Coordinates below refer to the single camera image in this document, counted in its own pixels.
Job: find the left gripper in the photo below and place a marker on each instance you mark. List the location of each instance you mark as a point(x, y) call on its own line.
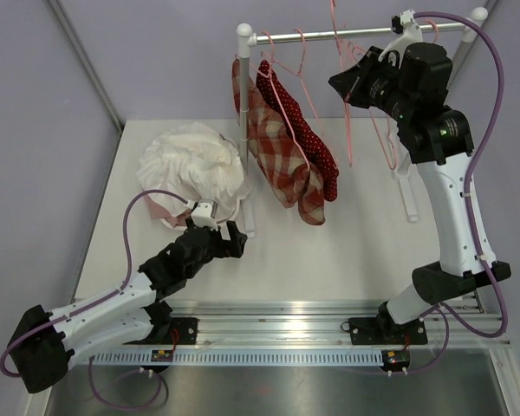
point(233, 247)

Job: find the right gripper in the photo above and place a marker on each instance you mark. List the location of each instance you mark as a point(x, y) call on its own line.
point(359, 76)

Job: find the pink hanger of white skirt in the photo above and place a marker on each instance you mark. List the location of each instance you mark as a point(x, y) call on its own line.
point(342, 61)

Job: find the pink hanger of red skirt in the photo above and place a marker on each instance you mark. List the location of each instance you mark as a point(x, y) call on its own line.
point(298, 73)

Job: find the red polka dot skirt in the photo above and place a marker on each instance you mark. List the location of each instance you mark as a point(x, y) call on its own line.
point(279, 99)

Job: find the pink skirt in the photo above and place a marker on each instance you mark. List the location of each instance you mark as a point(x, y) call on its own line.
point(164, 216)

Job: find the white skirt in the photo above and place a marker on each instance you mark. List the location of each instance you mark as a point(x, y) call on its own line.
point(195, 162)

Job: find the pink hanger of floral skirt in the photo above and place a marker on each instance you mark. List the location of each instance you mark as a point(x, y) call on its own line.
point(435, 30)

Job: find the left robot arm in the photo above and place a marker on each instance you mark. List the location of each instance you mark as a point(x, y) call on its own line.
point(47, 344)

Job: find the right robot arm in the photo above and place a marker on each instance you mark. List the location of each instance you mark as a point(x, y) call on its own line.
point(410, 87)

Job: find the red plaid skirt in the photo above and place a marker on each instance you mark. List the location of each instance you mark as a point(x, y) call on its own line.
point(294, 182)

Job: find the white plastic basket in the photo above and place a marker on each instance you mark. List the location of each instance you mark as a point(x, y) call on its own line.
point(197, 172)

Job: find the white metal clothes rack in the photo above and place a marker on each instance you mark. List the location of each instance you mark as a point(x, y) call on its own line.
point(242, 71)

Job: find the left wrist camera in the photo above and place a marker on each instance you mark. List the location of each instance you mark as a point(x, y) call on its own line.
point(204, 213)

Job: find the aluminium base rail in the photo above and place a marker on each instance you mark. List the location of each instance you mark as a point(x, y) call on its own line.
point(319, 324)

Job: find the white slotted cable duct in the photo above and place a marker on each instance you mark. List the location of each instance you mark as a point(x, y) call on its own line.
point(242, 358)

